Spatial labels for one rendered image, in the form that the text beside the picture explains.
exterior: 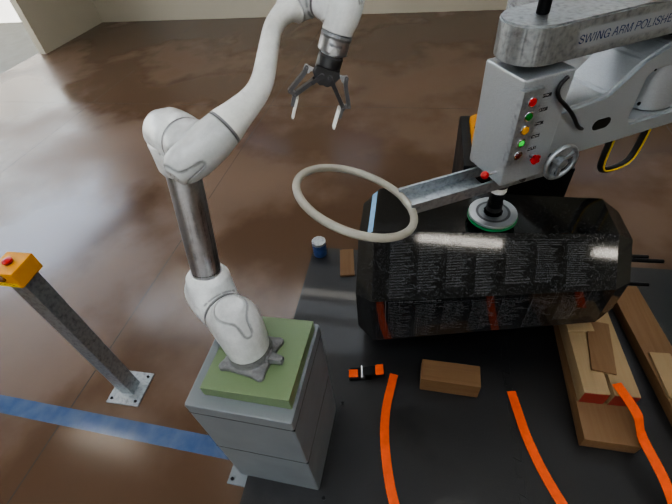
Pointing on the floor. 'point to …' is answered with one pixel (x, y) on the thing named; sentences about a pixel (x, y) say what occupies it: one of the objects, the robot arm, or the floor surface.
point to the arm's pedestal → (272, 426)
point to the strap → (524, 442)
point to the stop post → (73, 328)
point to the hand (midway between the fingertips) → (314, 119)
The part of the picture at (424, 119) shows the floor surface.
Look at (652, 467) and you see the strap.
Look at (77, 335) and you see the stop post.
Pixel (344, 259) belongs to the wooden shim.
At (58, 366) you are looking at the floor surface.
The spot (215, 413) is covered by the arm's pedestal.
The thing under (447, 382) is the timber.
